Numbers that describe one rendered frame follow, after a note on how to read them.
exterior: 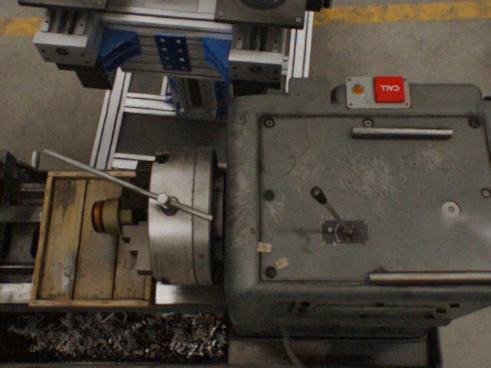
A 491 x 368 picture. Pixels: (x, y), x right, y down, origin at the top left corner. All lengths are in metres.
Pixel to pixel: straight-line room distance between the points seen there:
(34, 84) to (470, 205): 2.18
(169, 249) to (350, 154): 0.42
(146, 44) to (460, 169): 0.92
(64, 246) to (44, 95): 1.39
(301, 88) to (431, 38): 1.78
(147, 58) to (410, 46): 1.54
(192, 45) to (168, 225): 0.64
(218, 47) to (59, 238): 0.66
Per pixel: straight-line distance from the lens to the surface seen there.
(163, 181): 1.16
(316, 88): 1.22
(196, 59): 1.68
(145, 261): 1.25
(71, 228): 1.55
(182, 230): 1.14
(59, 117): 2.75
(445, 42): 2.95
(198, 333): 1.75
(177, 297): 1.47
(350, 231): 1.09
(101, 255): 1.51
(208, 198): 1.13
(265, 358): 1.77
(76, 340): 1.81
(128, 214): 1.28
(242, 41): 1.45
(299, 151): 1.15
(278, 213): 1.10
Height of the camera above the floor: 2.30
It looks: 69 degrees down
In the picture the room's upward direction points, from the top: 2 degrees counter-clockwise
